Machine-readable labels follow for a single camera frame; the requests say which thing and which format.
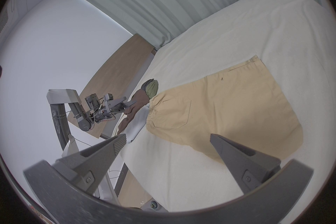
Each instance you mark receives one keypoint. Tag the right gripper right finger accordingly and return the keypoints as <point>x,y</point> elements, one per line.
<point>244,165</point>

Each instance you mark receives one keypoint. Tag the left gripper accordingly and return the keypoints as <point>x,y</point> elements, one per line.
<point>114,107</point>

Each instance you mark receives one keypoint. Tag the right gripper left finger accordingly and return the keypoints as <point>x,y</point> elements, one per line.
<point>91,165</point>

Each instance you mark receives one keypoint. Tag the tan shorts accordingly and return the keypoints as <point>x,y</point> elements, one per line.
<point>223,102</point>

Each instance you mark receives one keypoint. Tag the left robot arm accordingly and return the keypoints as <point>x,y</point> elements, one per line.
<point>59,123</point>

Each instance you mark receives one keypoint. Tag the bed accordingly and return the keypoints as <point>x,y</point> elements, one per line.
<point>236,34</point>

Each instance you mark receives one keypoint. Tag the brown garment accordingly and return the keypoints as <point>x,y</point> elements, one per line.
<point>137,102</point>

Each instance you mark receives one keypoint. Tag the black garment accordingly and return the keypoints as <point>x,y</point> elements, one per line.
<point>144,87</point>

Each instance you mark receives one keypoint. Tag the white garment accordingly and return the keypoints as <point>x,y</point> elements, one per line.
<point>139,123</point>

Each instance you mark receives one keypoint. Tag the olive green garment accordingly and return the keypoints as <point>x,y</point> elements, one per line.
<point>153,87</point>

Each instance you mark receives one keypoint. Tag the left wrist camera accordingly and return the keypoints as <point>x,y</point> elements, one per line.
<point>108,97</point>

